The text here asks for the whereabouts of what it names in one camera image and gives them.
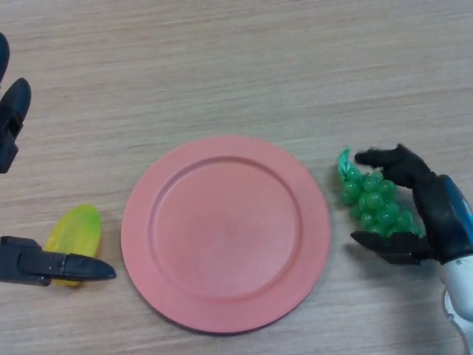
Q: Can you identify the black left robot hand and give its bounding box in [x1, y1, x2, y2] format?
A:
[0, 32, 118, 288]

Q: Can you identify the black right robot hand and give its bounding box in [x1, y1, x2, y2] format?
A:
[350, 143, 473, 266]

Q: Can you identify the green plastic grape bunch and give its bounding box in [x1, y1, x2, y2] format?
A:
[336, 146, 426, 242]

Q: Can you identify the pink round plate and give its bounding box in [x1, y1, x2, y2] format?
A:
[120, 135, 331, 336]

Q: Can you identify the yellow green starfruit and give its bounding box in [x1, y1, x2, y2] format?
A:
[43, 204, 103, 288]

